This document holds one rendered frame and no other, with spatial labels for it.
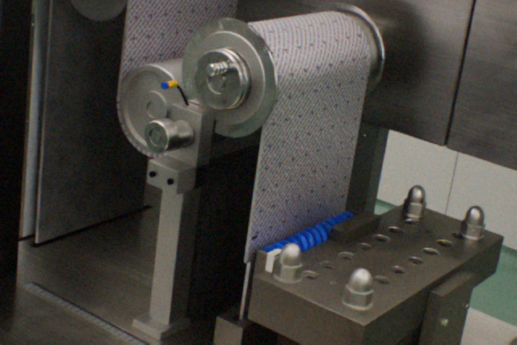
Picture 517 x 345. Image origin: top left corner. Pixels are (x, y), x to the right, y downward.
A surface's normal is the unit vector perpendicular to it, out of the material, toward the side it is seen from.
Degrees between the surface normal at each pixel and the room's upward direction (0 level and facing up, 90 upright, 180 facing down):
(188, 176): 90
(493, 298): 0
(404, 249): 0
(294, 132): 90
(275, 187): 90
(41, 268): 0
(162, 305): 90
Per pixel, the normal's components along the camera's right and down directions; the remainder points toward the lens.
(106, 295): 0.13, -0.93
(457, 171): -0.59, 0.19
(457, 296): 0.80, 0.29
